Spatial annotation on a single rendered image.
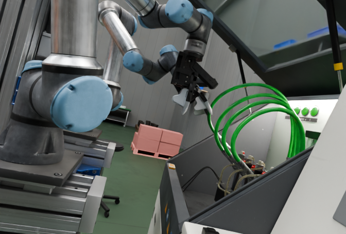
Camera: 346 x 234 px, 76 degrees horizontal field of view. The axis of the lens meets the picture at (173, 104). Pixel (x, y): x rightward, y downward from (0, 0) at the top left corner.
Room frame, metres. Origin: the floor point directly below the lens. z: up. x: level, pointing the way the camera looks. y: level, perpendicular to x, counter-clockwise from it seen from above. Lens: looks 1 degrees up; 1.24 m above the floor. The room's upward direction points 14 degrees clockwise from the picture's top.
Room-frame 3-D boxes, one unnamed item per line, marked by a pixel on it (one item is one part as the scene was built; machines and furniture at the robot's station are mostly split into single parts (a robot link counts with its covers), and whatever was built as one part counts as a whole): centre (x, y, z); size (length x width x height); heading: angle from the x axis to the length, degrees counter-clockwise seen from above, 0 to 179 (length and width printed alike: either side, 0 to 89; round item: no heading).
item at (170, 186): (0.90, -0.09, 0.87); 0.62 x 0.04 x 0.16; 4
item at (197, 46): (0.77, -0.03, 1.46); 0.08 x 0.08 x 0.05
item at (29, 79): (0.55, 0.31, 1.20); 0.13 x 0.12 x 0.14; 52
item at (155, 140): (5.69, 0.18, 0.34); 1.17 x 0.83 x 0.68; 100
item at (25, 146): (0.56, 0.31, 1.09); 0.15 x 0.15 x 0.10
